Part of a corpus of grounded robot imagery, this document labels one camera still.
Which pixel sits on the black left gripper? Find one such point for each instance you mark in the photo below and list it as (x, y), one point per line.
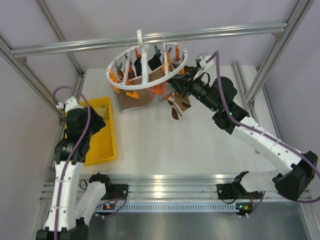
(98, 120)

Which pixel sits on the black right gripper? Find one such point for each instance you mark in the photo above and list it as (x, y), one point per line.
(184, 83)

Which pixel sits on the yellow beige sock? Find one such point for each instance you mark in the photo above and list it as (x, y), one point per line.
(103, 111)

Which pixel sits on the white round clip hanger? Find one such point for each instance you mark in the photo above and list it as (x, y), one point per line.
(174, 57)

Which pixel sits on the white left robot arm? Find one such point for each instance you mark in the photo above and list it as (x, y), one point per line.
(69, 219)

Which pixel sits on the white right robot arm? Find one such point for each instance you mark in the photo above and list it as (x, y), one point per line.
(294, 169)

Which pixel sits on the black sock on hanger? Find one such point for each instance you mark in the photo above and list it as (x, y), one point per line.
(155, 62)

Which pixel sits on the salmon pink sock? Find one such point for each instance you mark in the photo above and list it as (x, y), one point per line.
(166, 91)

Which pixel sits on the brown striped sock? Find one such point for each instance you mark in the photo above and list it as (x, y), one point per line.
(179, 104)

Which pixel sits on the yellow plastic tray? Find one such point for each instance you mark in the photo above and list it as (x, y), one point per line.
(93, 149)

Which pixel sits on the large brown sock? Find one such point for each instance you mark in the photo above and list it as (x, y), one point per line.
(130, 99)

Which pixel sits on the aluminium top crossbar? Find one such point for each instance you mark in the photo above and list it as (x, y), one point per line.
(273, 27)

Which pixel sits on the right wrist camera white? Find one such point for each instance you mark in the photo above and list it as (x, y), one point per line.
(203, 63)

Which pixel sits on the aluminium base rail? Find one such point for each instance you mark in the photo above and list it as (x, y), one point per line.
(170, 187)

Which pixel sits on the white slotted cable duct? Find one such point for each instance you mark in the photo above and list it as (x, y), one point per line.
(168, 207)

